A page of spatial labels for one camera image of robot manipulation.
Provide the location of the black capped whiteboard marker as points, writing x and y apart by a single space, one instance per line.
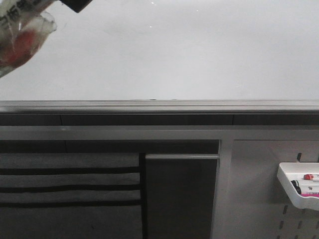
304 186

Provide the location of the red capped whiteboard marker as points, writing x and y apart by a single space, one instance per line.
311 177

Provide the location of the white plastic marker tray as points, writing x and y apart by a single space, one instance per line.
289 171

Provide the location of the pink marker pen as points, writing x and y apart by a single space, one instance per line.
310 195

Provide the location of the white whiteboard with aluminium frame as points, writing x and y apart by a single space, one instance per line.
244 54

